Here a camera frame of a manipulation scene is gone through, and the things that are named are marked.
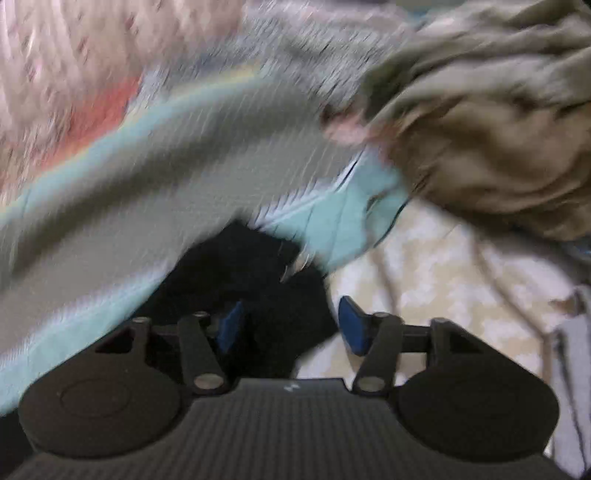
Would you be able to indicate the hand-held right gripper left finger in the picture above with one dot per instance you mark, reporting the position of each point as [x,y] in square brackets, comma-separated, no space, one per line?
[231,325]

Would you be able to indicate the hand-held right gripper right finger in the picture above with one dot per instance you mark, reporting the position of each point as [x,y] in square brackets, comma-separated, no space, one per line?
[353,327]

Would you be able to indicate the black pants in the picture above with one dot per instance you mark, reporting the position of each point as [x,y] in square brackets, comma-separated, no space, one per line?
[258,286]

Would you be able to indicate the patterned beige teal bedsheet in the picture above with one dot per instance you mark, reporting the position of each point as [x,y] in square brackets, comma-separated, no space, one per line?
[438,286]

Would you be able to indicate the grey garment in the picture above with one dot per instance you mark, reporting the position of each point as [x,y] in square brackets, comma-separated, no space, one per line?
[570,369]

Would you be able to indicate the olive brown garment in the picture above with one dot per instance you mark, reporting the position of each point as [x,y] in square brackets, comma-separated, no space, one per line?
[485,138]

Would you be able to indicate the leaf print pleated curtain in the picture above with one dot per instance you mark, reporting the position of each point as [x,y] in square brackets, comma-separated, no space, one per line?
[69,46]

